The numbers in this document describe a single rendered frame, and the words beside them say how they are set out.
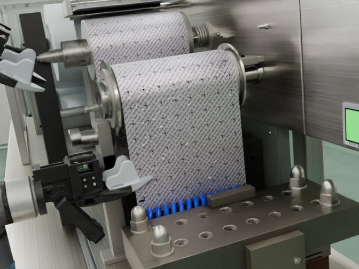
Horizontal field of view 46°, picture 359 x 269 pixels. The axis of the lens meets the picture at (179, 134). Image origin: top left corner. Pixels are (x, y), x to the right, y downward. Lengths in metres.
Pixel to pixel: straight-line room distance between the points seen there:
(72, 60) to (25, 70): 0.22
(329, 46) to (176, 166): 0.35
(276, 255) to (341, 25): 0.38
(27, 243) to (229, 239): 0.59
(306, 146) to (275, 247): 0.48
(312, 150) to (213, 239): 0.52
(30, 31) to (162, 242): 0.62
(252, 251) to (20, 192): 0.39
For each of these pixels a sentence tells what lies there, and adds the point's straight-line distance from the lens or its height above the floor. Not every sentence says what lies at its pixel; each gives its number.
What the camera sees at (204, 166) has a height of 1.09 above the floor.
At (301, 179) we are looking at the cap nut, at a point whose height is 1.05.
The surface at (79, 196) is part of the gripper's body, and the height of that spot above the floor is 1.10.
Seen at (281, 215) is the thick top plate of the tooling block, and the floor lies 1.03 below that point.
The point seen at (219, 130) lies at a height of 1.16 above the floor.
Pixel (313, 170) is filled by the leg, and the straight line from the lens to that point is 1.17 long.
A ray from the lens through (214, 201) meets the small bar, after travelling 0.82.
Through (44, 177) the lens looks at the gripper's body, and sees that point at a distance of 0.77.
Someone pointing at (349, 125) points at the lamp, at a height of 1.18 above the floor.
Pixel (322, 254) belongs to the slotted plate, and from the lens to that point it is 0.82.
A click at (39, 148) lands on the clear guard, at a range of 1.83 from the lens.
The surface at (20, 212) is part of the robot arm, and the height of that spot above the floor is 1.10.
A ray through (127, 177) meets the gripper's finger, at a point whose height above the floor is 1.11.
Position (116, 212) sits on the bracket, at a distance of 0.91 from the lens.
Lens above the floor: 1.37
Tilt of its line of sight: 14 degrees down
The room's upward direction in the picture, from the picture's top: 7 degrees counter-clockwise
